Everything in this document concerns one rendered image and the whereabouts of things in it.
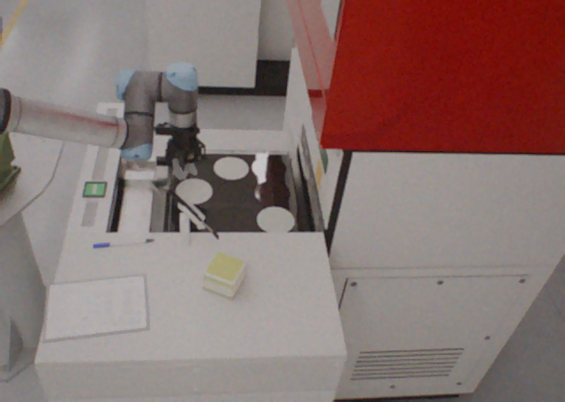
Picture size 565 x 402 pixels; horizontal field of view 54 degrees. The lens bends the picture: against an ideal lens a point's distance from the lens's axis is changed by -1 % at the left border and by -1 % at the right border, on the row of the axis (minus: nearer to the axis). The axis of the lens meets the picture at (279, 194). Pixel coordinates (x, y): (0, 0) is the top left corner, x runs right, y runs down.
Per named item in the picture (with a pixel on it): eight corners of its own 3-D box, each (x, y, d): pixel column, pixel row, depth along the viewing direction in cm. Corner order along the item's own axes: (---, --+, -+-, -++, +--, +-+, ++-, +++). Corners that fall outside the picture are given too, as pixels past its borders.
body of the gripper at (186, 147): (182, 171, 148) (181, 135, 140) (164, 155, 153) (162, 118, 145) (206, 162, 152) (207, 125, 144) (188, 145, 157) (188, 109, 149)
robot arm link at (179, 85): (164, 57, 137) (199, 60, 138) (166, 96, 144) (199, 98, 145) (160, 75, 131) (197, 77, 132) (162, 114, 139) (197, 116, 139)
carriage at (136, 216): (157, 166, 170) (156, 159, 168) (147, 259, 144) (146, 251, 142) (130, 166, 169) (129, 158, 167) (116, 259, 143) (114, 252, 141)
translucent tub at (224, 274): (246, 279, 128) (248, 260, 123) (232, 304, 122) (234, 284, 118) (216, 268, 129) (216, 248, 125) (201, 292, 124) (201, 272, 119)
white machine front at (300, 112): (292, 98, 210) (305, -5, 183) (325, 269, 151) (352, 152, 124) (284, 98, 210) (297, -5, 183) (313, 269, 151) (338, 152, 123)
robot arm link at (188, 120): (161, 103, 142) (189, 94, 146) (162, 118, 145) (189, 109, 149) (177, 118, 138) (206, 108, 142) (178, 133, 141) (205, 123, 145)
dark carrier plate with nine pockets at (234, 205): (288, 155, 173) (289, 154, 173) (302, 238, 148) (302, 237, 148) (174, 154, 169) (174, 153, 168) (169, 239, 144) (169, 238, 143)
